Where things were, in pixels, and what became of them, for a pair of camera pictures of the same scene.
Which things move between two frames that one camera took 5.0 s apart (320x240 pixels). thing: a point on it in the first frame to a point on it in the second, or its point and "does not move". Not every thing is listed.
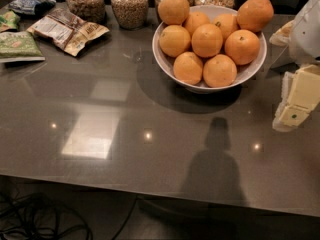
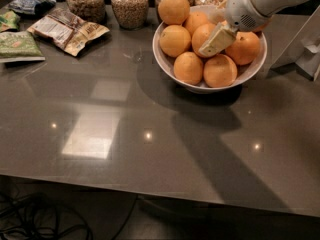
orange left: [174, 39] does not move
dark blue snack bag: [32, 4] does not move
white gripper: [306, 30] to [240, 13]
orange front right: [219, 71] does not move
